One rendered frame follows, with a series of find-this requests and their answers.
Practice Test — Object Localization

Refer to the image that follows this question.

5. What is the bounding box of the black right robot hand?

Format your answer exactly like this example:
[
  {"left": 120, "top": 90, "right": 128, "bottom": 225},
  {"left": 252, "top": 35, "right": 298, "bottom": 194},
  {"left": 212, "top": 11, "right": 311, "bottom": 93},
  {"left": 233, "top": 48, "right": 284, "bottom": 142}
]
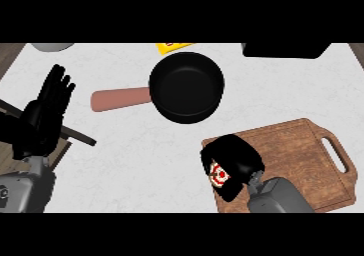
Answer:
[{"left": 199, "top": 133, "right": 267, "bottom": 203}]

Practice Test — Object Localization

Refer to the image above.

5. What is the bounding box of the brown wooden cutting board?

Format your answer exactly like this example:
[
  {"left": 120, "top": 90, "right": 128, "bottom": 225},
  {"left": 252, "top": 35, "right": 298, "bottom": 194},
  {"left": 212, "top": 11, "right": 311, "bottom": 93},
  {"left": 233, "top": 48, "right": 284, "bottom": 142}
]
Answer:
[{"left": 200, "top": 117, "right": 360, "bottom": 214}]

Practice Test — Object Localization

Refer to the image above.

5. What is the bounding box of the yellow packet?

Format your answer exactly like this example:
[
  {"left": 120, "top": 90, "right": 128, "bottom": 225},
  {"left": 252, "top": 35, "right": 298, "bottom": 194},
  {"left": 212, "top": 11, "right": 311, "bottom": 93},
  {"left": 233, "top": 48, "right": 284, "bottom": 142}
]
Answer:
[{"left": 156, "top": 43, "right": 197, "bottom": 56}]

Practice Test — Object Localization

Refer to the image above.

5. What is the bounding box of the black appliance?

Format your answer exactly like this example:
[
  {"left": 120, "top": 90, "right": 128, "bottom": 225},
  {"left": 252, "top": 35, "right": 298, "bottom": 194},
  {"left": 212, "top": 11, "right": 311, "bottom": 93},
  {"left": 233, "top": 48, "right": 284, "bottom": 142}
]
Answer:
[{"left": 241, "top": 43, "right": 333, "bottom": 60}]

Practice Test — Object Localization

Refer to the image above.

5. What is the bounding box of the grey bowl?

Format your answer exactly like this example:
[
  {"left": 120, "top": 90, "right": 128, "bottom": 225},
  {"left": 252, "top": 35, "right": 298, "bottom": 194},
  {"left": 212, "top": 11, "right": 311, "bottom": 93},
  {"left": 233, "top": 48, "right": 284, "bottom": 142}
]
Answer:
[{"left": 30, "top": 43, "right": 76, "bottom": 53}]

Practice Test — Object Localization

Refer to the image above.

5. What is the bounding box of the red and white cupcake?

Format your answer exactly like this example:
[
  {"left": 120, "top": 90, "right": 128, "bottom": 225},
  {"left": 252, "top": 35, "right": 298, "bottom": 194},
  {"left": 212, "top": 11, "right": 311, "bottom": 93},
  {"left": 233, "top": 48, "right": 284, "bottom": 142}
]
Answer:
[{"left": 209, "top": 161, "right": 233, "bottom": 188}]

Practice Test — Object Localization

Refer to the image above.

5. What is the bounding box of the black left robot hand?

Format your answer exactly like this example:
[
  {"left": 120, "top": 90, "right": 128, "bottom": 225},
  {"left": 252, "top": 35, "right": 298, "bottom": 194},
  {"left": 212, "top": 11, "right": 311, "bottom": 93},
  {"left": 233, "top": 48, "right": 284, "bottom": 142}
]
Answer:
[{"left": 11, "top": 64, "right": 78, "bottom": 160}]

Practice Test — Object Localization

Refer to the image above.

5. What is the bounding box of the black pan with brown handle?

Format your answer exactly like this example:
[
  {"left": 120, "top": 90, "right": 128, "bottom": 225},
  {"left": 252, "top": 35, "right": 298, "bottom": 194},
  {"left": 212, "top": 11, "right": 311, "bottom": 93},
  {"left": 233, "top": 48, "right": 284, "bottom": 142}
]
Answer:
[{"left": 89, "top": 51, "right": 227, "bottom": 125}]

